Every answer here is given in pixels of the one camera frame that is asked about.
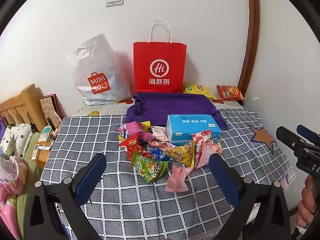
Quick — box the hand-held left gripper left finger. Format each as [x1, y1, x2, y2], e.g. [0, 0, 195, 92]
[24, 152, 108, 240]

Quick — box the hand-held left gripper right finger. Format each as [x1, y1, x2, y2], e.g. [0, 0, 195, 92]
[209, 153, 292, 240]

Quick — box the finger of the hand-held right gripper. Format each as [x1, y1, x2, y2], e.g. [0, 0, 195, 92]
[297, 124, 320, 144]
[276, 126, 304, 153]

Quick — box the dusty pink snack packet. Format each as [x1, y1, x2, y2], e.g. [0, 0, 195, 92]
[165, 165, 193, 193]

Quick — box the pink strawberry snack packet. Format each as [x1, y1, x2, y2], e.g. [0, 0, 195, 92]
[151, 126, 170, 142]
[191, 129, 215, 146]

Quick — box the yellow rice cracker packet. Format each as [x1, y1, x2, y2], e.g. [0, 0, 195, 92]
[164, 141, 196, 168]

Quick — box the red snack packet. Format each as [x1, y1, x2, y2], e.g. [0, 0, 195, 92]
[118, 134, 148, 161]

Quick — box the green snack packet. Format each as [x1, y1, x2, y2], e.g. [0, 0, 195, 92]
[131, 152, 169, 183]

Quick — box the blue snack packet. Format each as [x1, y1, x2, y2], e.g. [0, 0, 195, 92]
[151, 147, 171, 162]

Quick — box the magenta and yellow candy packet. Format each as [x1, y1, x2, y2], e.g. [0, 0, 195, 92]
[124, 120, 153, 143]

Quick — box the person's right hand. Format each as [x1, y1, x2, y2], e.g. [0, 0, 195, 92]
[297, 174, 317, 228]

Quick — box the grey checked blanket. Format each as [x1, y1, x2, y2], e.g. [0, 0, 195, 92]
[40, 109, 297, 240]

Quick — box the wooden nightstand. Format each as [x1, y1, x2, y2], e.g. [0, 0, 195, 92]
[32, 130, 59, 168]

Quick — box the green bedding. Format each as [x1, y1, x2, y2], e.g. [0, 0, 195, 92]
[15, 132, 44, 240]

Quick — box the white remote control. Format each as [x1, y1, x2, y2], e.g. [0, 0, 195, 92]
[30, 144, 40, 160]

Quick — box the blue tissue pack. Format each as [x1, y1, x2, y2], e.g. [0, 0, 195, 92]
[166, 114, 221, 145]

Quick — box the small teal box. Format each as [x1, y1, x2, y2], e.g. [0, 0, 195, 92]
[39, 126, 54, 142]

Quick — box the orange chip bag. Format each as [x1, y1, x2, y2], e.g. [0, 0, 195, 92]
[216, 84, 245, 102]

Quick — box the pink plastic bag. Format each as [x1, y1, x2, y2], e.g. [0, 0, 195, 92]
[0, 155, 28, 240]

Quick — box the patterned gift box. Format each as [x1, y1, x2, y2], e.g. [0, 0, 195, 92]
[39, 94, 63, 130]

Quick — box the white flowered pillow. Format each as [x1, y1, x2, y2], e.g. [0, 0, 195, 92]
[0, 124, 35, 155]

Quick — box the purple towel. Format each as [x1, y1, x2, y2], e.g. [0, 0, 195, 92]
[125, 92, 229, 130]

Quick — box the yellow chip bag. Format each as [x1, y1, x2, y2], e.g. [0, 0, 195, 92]
[182, 84, 218, 100]

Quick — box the wooden rack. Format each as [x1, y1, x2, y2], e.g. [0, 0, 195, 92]
[0, 84, 48, 133]

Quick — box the white plastic bag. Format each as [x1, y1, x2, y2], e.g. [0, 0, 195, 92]
[66, 33, 134, 105]

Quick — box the red paper bag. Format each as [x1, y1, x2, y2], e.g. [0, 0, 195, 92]
[133, 20, 187, 93]

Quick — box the brown wooden door frame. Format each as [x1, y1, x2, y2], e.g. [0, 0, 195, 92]
[237, 0, 260, 100]

